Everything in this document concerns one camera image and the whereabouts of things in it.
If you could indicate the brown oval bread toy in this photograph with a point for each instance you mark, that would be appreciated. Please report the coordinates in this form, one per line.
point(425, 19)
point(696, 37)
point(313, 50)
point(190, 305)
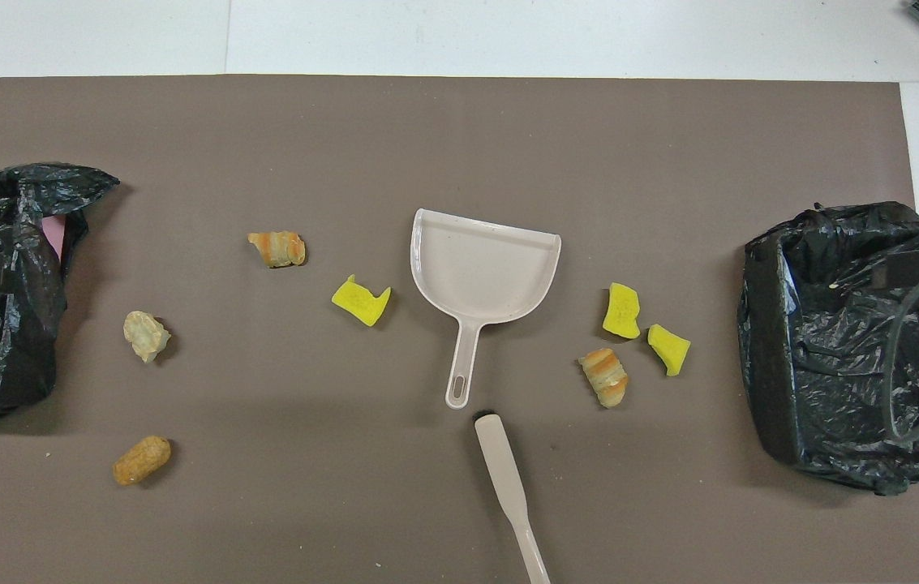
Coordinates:
point(141, 461)

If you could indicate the bin lined with black bag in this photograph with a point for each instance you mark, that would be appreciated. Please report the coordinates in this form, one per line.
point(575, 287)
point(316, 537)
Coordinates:
point(832, 365)

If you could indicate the orange striped croissant toy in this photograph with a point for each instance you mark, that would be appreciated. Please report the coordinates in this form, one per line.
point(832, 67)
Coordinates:
point(605, 377)
point(276, 249)

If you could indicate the beige brush with black bristles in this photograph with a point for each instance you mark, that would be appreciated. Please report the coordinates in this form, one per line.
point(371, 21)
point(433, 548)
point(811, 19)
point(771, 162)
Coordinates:
point(500, 462)

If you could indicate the pink bin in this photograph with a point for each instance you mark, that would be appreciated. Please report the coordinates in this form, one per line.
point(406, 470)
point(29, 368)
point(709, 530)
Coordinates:
point(56, 237)

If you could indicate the pale ridged bread toy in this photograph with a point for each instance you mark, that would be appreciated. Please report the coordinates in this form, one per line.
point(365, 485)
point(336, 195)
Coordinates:
point(145, 335)

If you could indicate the beige plastic dustpan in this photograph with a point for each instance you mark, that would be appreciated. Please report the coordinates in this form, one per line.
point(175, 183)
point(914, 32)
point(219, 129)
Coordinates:
point(483, 268)

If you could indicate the yellow sponge piece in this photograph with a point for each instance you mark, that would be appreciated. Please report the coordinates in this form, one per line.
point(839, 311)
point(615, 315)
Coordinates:
point(670, 350)
point(360, 302)
point(621, 312)

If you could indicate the brown table mat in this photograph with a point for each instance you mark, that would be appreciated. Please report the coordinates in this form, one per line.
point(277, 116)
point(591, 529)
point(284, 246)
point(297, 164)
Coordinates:
point(427, 146)

